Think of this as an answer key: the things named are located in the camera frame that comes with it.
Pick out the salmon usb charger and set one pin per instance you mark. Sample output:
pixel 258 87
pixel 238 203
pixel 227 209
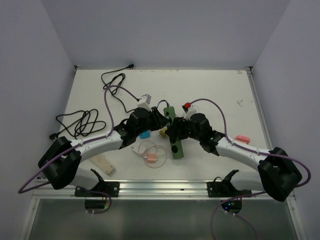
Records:
pixel 151 158

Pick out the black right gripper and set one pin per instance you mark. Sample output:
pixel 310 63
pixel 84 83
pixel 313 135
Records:
pixel 177 128

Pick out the white usb charger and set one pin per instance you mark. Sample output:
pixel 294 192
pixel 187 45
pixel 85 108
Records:
pixel 136 151

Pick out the pink charger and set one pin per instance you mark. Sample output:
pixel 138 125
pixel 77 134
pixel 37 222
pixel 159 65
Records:
pixel 244 139

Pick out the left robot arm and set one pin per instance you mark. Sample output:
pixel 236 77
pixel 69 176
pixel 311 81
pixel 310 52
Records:
pixel 60 164

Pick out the green power strip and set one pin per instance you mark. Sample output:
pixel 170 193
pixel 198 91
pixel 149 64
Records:
pixel 175 144

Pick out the blue plug adapter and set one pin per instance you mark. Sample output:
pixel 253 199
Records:
pixel 145 135

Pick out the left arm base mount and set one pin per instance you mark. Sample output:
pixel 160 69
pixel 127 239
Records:
pixel 97 188

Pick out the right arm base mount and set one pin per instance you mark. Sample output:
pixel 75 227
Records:
pixel 223 188

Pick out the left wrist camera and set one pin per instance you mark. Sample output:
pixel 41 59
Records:
pixel 144 102

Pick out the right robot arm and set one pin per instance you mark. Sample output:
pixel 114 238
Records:
pixel 273 172

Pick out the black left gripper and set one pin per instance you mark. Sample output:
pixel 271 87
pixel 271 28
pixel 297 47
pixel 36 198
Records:
pixel 159 120

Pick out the yellow usb charger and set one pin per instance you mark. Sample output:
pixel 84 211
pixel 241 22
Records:
pixel 162 133

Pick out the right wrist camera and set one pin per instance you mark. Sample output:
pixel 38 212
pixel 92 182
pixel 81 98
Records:
pixel 189 110

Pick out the cream power strip red sockets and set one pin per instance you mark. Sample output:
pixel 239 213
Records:
pixel 102 162

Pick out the front aluminium rail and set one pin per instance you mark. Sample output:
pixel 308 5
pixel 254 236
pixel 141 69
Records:
pixel 140 190

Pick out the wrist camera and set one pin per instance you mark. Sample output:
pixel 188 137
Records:
pixel 144 102
pixel 189 110

